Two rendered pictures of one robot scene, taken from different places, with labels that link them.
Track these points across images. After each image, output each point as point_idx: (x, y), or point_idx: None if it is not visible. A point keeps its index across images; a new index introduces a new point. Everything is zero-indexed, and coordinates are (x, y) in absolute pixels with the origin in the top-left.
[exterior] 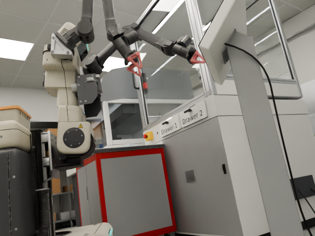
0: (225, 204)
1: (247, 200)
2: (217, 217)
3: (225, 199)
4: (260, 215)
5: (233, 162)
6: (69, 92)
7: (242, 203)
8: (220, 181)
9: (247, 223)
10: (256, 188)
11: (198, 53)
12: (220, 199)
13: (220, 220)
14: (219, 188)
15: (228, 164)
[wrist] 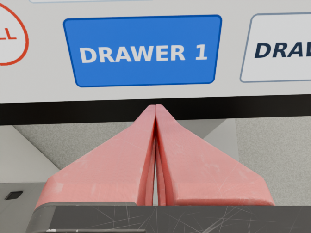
0: (33, 205)
1: (34, 162)
2: (21, 228)
3: (31, 204)
4: (30, 150)
5: (5, 168)
6: None
7: (45, 172)
8: (9, 213)
9: (55, 172)
10: (3, 139)
11: (222, 153)
12: (18, 218)
13: (28, 221)
14: (10, 217)
15: (18, 180)
